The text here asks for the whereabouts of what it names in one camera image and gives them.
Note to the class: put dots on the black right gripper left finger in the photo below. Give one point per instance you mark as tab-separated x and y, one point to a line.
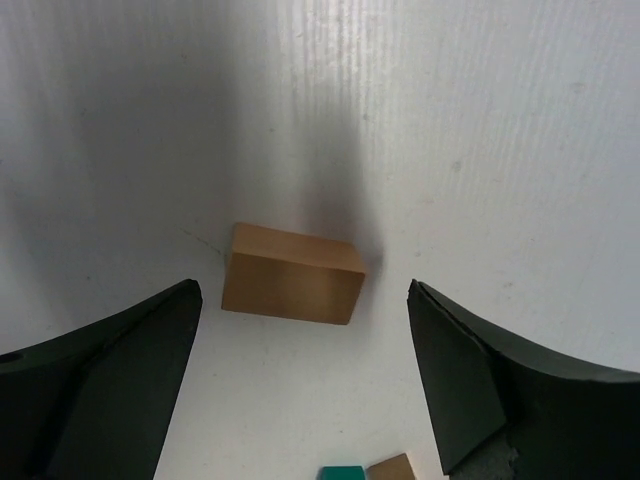
97	402

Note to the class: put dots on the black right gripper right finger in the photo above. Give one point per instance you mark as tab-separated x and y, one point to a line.
504	407

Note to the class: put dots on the natural wood block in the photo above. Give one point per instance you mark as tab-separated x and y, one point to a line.
397	467
290	275

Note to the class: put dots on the teal wood block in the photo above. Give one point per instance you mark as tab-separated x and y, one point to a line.
343	472

